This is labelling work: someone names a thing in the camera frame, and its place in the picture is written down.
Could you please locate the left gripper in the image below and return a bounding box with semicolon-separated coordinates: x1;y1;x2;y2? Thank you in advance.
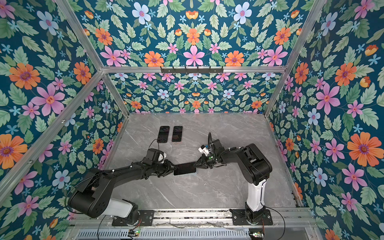
151;159;179;178

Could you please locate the black smartphone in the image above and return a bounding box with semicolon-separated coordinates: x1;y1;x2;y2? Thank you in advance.
173;162;197;176

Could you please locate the pink phone case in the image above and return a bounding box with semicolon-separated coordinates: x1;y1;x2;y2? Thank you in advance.
172;126;183;143

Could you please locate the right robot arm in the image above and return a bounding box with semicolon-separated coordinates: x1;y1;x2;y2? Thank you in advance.
194;140;273;225

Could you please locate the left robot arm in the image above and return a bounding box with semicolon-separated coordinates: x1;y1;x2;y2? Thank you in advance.
68;148;177;218

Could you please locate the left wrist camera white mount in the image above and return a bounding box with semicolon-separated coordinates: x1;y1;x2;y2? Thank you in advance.
158;153;167;163

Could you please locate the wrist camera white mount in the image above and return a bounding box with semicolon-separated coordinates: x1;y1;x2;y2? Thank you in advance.
158;153;167;163
199;145;210;156

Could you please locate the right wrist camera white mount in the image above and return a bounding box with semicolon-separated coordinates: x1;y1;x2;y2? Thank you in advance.
199;145;210;156

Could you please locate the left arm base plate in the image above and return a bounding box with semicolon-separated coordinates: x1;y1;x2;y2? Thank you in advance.
112;210;155;227

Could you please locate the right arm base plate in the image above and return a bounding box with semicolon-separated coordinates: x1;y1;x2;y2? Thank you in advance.
230;209;273;226

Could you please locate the black hook rail bracket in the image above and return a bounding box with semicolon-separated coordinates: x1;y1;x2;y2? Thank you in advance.
160;67;224;74

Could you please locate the white vented cable duct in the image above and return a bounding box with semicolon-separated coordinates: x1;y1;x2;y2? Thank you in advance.
76;229;251;240

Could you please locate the aluminium front rail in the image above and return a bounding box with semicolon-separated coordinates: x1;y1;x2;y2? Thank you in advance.
67;208;318;234

